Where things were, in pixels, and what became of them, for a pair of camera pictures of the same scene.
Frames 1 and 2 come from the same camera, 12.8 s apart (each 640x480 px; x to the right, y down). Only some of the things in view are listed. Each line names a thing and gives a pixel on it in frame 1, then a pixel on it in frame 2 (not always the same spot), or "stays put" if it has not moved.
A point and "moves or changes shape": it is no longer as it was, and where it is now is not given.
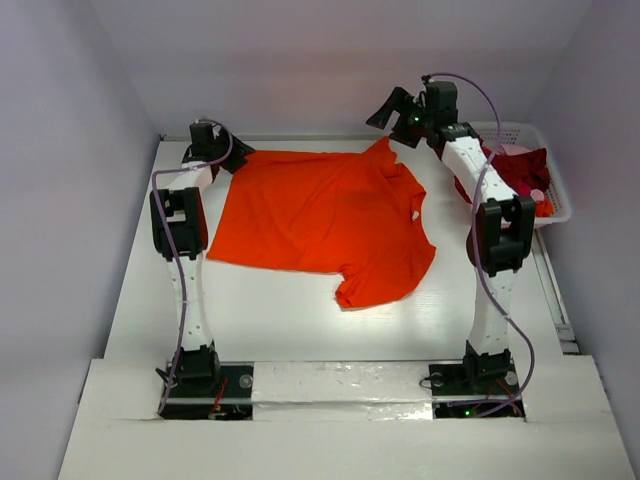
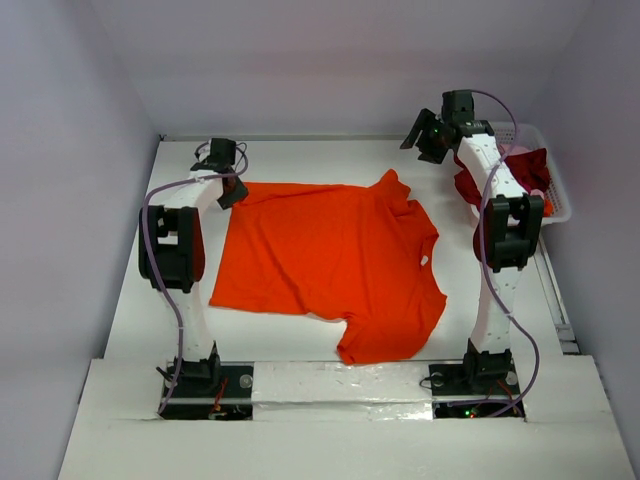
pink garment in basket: x=512 y=149 stays put
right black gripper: x=398 y=116 -> x=425 y=133
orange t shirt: x=354 y=214 moves or changes shape
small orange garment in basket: x=544 y=208 stays put
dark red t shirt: x=524 y=171 stays put
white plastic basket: x=527 y=136 stays put
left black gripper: x=237 y=157 -> x=238 y=195
